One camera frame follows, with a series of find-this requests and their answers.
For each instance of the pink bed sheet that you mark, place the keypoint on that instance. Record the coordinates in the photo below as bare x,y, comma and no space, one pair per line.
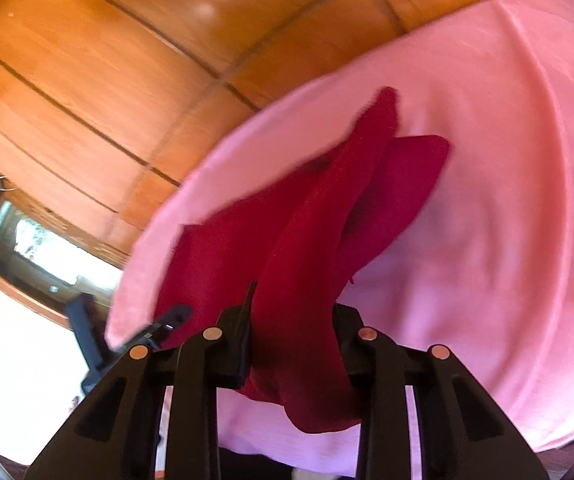
492,160

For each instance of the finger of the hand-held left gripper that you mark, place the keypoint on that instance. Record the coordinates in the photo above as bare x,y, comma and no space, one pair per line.
169,317
89,330

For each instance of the dark red small garment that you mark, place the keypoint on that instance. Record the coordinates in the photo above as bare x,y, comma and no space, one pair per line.
307,240

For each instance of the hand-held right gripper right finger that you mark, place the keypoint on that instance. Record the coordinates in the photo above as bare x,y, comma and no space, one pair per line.
362,355

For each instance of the wooden framed window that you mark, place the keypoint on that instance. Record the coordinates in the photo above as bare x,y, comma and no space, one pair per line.
32,250

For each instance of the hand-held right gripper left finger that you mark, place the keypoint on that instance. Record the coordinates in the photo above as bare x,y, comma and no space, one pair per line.
242,350

